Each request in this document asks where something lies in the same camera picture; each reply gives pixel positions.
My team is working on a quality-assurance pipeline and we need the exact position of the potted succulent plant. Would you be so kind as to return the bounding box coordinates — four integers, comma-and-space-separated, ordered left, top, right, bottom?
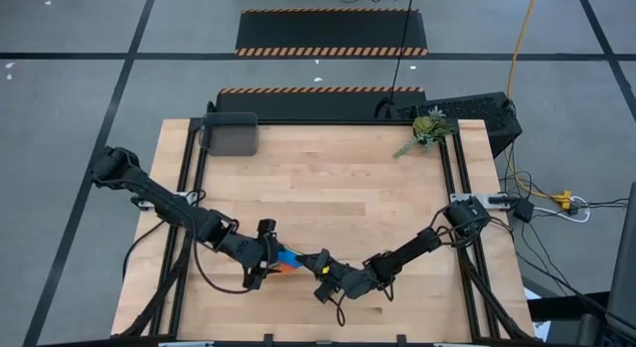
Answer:
394, 106, 456, 159

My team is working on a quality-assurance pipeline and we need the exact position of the black power adapter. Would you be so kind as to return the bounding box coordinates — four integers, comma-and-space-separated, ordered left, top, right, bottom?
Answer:
511, 197, 536, 224

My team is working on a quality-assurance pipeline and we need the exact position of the small blue measuring cup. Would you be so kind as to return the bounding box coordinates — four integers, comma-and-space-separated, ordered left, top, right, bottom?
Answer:
276, 250, 303, 269

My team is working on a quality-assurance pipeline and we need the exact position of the narrow striped black floor mat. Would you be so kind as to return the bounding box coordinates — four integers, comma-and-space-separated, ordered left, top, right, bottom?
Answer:
214, 87, 427, 122

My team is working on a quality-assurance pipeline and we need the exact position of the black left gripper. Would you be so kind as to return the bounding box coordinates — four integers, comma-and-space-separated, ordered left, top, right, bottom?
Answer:
221, 219, 287, 290

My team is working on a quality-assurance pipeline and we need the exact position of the black aluminium table frame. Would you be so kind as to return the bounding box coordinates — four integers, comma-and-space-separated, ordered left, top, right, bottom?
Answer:
118, 116, 536, 341

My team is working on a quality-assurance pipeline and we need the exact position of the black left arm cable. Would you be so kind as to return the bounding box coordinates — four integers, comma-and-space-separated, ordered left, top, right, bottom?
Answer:
121, 220, 169, 283

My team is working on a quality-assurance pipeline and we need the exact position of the white cable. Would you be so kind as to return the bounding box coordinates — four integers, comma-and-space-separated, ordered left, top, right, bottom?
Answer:
534, 195, 592, 224

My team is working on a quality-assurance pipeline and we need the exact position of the thin black hanging cable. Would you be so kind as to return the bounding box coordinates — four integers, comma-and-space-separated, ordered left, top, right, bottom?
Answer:
390, 0, 416, 104

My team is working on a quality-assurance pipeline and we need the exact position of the grey mesh basket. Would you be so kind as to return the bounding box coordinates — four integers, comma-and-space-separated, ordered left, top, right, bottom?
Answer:
199, 111, 259, 157

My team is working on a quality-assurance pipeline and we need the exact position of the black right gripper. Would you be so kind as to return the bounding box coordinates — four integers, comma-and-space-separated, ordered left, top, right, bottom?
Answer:
296, 249, 379, 304

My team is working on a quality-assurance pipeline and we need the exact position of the black computer case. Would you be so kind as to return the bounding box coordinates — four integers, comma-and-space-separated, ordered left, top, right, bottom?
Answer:
387, 91, 524, 159

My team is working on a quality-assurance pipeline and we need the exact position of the yellow power cable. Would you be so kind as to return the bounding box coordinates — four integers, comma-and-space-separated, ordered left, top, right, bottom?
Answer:
504, 0, 575, 212

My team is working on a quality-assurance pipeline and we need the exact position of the large striped black floor mat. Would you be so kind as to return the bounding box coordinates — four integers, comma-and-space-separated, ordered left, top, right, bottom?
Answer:
235, 8, 429, 58

